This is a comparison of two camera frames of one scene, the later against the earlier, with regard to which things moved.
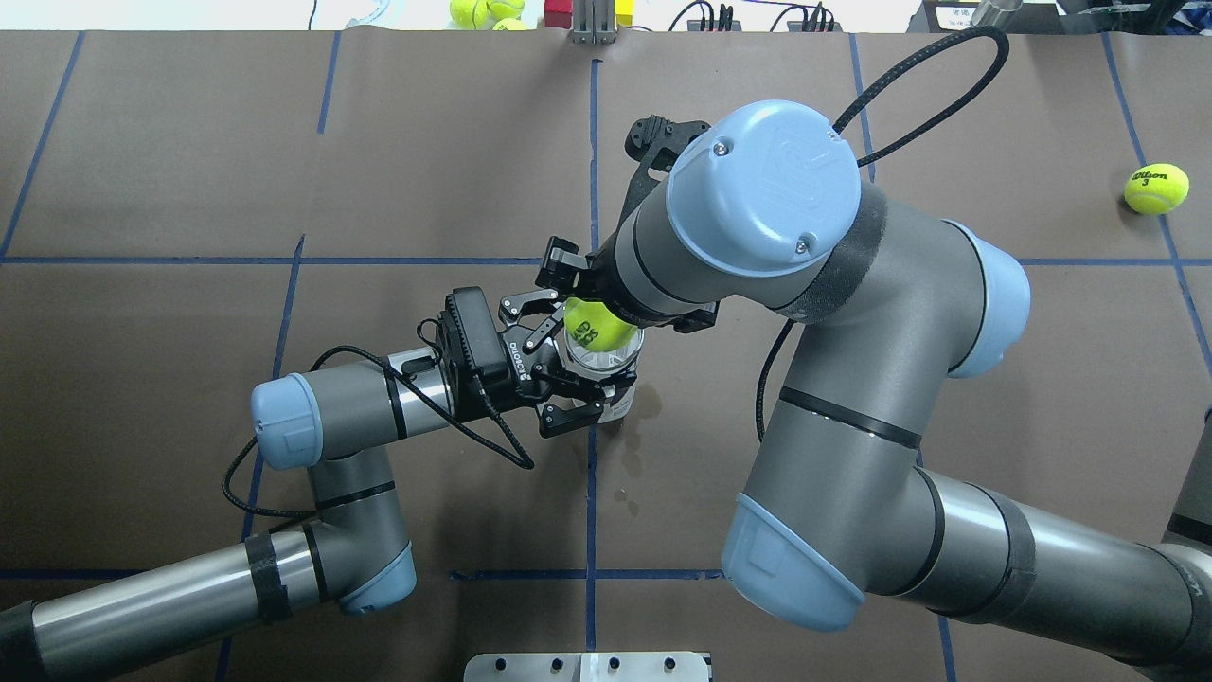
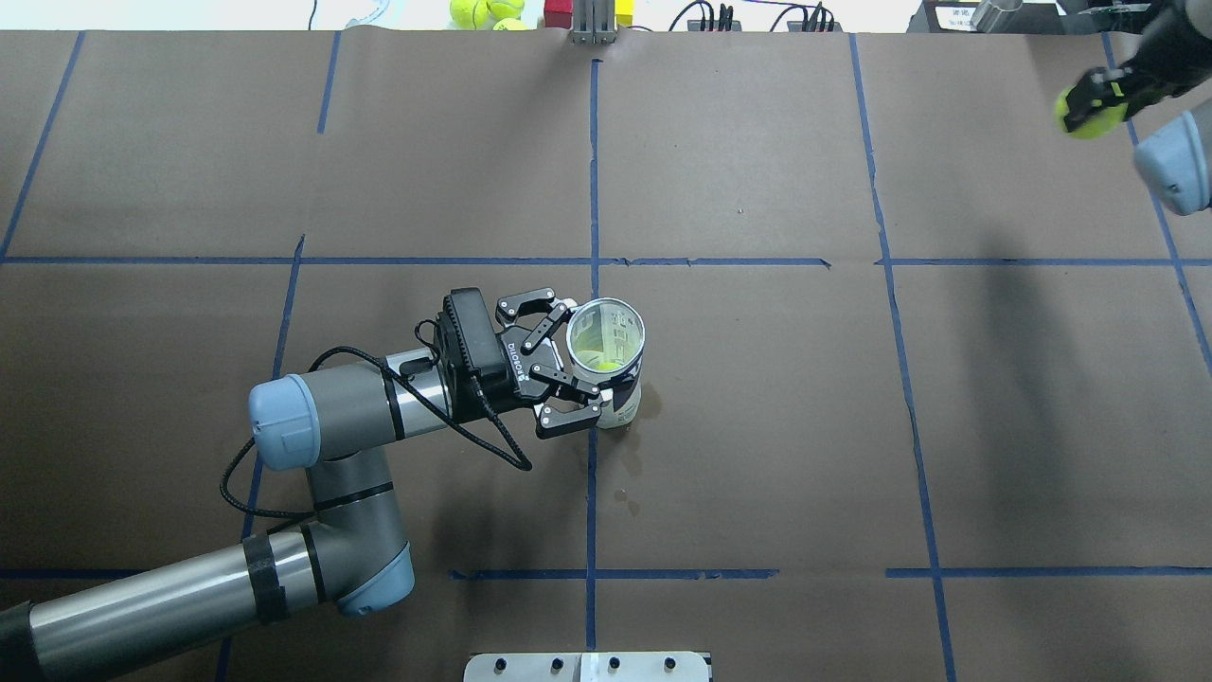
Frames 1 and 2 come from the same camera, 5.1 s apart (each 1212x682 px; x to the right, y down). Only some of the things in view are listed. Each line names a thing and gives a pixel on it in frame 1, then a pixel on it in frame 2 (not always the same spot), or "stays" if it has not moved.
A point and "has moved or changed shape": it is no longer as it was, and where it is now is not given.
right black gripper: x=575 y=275 -> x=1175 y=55
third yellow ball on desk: x=513 y=25 stays
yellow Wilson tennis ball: x=1156 y=188 has moved or changed shape
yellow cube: x=624 y=10 stays
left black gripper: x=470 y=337 stays
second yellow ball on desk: x=506 y=8 stays
